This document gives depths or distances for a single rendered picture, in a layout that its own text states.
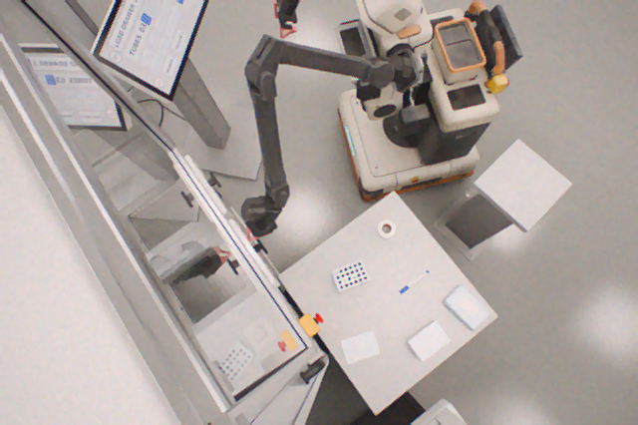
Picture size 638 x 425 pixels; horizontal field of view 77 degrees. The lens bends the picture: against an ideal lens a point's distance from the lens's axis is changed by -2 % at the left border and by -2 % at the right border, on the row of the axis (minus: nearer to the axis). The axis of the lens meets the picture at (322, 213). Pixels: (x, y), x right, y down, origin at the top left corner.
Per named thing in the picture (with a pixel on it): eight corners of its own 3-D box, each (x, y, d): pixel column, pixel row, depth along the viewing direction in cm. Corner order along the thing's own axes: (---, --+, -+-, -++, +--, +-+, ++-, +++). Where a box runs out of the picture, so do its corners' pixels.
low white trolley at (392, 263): (378, 229, 240) (394, 190, 167) (449, 318, 226) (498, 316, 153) (297, 290, 234) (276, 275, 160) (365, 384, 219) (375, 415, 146)
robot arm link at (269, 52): (267, 35, 98) (250, 26, 105) (255, 90, 104) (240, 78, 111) (398, 65, 124) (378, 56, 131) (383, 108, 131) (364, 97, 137)
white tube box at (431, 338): (432, 320, 153) (435, 320, 148) (447, 339, 151) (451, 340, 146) (405, 340, 152) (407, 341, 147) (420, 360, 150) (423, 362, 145)
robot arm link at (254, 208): (290, 193, 130) (277, 181, 136) (257, 193, 123) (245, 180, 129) (280, 224, 135) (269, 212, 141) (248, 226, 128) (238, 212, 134)
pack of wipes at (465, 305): (441, 301, 155) (444, 300, 151) (459, 283, 156) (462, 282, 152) (471, 331, 152) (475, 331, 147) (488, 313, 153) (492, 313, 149)
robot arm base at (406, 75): (420, 79, 129) (409, 47, 132) (403, 75, 124) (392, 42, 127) (402, 94, 136) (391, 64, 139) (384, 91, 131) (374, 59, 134)
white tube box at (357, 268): (361, 260, 160) (362, 259, 157) (369, 280, 158) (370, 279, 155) (331, 271, 160) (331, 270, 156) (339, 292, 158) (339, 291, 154)
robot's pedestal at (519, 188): (466, 191, 244) (517, 135, 170) (505, 225, 237) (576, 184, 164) (432, 224, 240) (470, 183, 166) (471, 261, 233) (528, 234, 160)
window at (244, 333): (171, 151, 151) (-86, -109, 59) (307, 348, 131) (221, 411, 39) (170, 152, 151) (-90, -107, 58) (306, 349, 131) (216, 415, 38)
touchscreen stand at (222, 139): (275, 116, 263) (235, -5, 164) (256, 182, 252) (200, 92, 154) (201, 102, 268) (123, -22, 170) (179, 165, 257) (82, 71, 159)
